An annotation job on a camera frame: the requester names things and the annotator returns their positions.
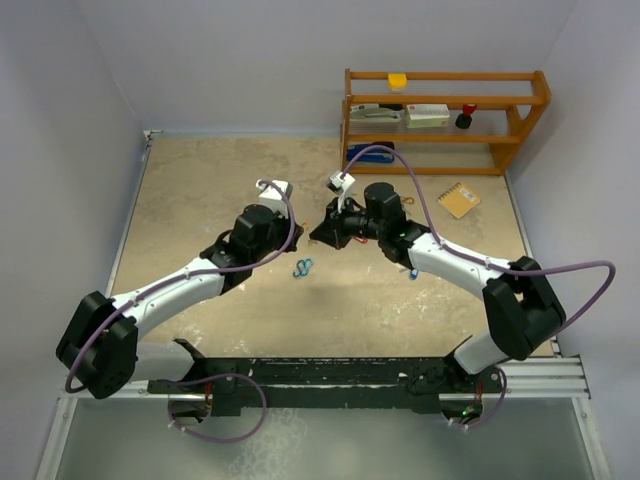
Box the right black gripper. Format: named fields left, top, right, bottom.
left=310, top=195, right=385, bottom=250

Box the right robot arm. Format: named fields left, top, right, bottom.
left=310, top=173, right=566, bottom=391

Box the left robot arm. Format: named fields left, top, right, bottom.
left=56, top=201, right=303, bottom=399

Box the blue stapler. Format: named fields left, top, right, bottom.
left=347, top=141, right=395, bottom=164

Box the grey stapler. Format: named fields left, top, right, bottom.
left=349, top=103, right=404, bottom=123

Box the yellow spiral notebook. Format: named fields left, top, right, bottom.
left=438, top=182, right=481, bottom=219

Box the white red box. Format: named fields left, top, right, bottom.
left=405, top=104, right=450, bottom=129

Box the wooden shelf rack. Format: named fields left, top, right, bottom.
left=340, top=70, right=552, bottom=176

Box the yellow block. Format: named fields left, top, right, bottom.
left=387, top=73, right=408, bottom=92

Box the red black stamp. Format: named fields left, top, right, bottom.
left=455, top=104, right=477, bottom=130

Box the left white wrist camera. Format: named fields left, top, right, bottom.
left=256, top=179, right=293, bottom=219

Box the black base frame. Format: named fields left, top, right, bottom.
left=149, top=357, right=503, bottom=417

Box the aluminium rail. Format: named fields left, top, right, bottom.
left=79, top=343, right=589, bottom=400

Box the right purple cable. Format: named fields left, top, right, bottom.
left=344, top=144, right=617, bottom=331

